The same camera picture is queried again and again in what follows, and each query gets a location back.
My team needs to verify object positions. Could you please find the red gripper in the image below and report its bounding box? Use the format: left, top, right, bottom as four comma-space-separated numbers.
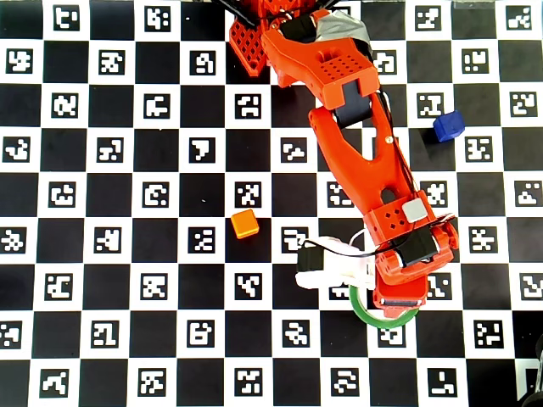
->
372, 248, 457, 320

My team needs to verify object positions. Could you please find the orange cube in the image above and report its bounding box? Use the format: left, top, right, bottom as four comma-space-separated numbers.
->
231, 209, 260, 240

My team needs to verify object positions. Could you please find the blue cube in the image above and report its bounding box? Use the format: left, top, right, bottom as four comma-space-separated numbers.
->
432, 109, 466, 143

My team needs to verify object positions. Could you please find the grey square pad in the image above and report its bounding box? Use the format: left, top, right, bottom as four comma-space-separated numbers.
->
401, 198, 428, 222

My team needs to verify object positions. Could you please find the black white marker checkerboard mat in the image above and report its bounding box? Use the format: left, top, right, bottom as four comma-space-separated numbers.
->
0, 0, 543, 407

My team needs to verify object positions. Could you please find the green flat ring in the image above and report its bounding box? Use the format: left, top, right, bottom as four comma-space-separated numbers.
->
348, 286, 421, 330

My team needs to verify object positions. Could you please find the thin black camera cable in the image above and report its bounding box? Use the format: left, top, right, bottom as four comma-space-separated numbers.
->
301, 239, 395, 258

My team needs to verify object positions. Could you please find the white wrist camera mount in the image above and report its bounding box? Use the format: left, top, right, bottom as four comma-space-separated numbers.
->
294, 235, 377, 292

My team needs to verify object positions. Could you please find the grey duct tape patch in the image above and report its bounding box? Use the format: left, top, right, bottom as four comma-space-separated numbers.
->
316, 10, 370, 47

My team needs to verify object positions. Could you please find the thick black cable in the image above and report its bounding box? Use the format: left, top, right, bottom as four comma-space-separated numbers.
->
211, 0, 258, 29

